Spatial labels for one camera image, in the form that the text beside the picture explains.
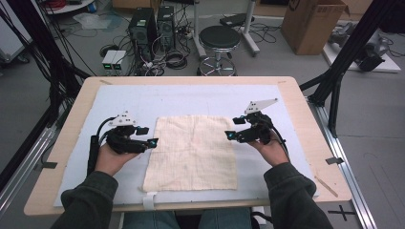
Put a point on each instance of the slim black computer tower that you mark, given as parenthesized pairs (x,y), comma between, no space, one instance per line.
(166,27)

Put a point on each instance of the person's left hand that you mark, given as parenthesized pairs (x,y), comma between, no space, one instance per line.
(111,160)

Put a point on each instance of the light wooden table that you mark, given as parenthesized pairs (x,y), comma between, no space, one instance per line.
(305,108)

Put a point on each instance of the person's left leg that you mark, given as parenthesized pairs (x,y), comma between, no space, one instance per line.
(153,220)

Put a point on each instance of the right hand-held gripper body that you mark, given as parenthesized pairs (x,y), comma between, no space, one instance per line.
(258,129)

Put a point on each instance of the black tape strip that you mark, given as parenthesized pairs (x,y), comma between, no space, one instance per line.
(334,160)
(47,165)

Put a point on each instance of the black round stool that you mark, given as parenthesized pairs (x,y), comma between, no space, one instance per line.
(219,37)

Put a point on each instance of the grey robot part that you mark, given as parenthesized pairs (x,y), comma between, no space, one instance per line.
(340,33)

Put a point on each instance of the person's right hand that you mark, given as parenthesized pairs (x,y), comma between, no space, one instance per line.
(273,152)

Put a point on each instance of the round white table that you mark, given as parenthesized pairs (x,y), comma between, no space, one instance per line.
(68,7)

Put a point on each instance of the large black computer tower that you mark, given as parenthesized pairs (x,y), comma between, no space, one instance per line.
(141,31)

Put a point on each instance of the white foam mat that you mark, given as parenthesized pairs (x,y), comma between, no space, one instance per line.
(197,101)

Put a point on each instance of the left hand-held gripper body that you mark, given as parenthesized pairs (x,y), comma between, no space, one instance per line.
(124,140)

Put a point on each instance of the person's leg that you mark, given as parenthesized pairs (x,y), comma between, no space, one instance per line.
(153,220)
(227,219)

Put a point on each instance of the white power supply unit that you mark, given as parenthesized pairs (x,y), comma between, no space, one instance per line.
(119,60)
(108,60)

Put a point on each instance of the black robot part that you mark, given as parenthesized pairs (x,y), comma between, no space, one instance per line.
(371,57)

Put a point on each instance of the clear plastic sheet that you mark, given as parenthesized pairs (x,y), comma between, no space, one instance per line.
(94,21)

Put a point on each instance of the aluminium rail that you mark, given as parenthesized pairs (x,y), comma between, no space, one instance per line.
(344,165)
(22,168)

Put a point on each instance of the black flat device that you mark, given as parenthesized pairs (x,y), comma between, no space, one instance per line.
(235,19)

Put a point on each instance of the white desk leg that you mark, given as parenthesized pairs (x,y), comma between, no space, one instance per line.
(250,28)
(198,31)

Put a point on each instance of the thin wooden stick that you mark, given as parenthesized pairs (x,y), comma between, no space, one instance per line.
(326,186)

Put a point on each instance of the white cabinet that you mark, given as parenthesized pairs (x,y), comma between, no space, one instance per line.
(11,38)

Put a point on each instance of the brown cardboard box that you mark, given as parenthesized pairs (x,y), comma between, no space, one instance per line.
(310,28)

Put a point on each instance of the person's right leg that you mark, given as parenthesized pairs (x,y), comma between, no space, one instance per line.
(227,219)

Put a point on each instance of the white board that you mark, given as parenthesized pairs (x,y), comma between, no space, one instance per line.
(390,65)

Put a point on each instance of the cream cloth with white tag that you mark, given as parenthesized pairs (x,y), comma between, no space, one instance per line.
(191,152)

